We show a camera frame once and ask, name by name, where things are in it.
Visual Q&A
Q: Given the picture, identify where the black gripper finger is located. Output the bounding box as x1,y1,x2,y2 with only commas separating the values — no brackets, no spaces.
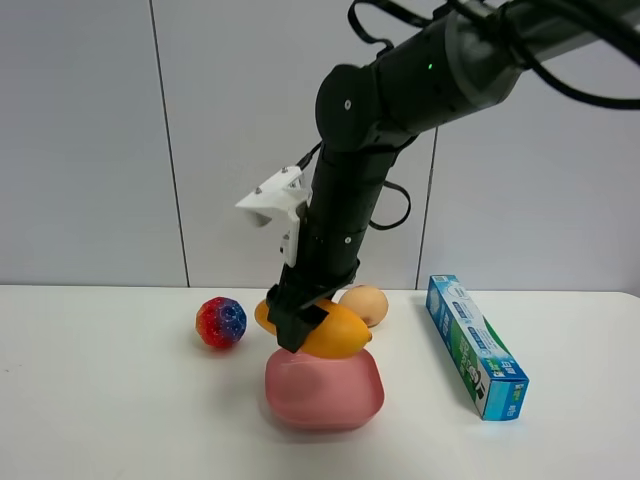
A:
268,305,328,353

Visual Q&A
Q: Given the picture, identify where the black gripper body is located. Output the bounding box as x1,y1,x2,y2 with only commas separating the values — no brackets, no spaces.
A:
266,260,360,313

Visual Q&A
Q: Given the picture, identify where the yellow mango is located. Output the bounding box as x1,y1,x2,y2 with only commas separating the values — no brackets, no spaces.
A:
254,299,372,360

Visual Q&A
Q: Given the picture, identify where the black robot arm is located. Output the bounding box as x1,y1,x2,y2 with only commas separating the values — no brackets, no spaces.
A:
266,1,639,352

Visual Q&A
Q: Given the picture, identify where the pink square plate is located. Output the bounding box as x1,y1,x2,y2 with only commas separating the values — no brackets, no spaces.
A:
264,349,385,432

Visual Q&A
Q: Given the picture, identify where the multicolour dimpled ball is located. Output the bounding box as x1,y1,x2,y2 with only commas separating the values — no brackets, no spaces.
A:
195,297,247,350

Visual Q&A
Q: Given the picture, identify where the blue green toothpaste box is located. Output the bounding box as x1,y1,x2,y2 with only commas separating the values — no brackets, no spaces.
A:
426,275,529,421

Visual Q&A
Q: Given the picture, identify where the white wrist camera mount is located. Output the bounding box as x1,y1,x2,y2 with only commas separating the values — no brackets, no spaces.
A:
235,165,311,268

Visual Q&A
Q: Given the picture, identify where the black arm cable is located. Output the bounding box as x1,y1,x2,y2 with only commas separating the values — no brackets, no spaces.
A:
298,0,640,232

